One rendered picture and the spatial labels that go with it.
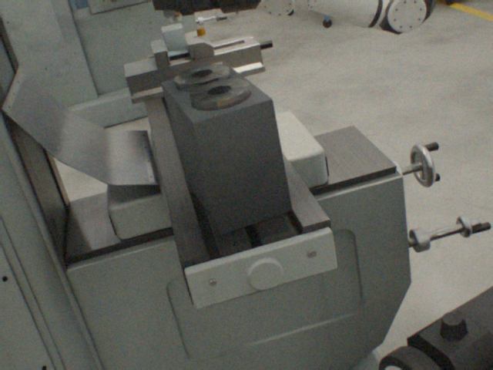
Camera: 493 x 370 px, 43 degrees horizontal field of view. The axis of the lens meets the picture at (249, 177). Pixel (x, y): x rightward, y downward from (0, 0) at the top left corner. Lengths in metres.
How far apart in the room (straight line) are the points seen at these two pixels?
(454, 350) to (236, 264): 0.51
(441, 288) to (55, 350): 1.40
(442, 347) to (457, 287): 1.11
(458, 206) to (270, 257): 1.94
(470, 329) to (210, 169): 0.64
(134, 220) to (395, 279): 0.67
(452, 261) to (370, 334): 0.84
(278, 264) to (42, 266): 0.61
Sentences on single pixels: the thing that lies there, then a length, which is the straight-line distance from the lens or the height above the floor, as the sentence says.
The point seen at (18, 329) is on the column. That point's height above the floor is 0.69.
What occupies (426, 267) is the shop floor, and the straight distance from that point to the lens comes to 2.44.
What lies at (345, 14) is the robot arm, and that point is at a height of 1.16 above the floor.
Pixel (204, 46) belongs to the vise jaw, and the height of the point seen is 1.08.
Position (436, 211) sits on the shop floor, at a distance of 2.76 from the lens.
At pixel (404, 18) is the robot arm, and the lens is 1.32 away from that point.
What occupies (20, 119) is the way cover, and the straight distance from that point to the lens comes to 1.29.
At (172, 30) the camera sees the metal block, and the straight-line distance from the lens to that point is 1.58.
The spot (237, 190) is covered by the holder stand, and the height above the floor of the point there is 1.05.
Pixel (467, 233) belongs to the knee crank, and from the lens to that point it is 1.62.
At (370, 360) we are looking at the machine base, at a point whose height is 0.20.
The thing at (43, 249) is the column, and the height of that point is 0.84.
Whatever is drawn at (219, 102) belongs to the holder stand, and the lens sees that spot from 0.87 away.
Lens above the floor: 1.48
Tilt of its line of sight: 27 degrees down
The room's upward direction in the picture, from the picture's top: 12 degrees counter-clockwise
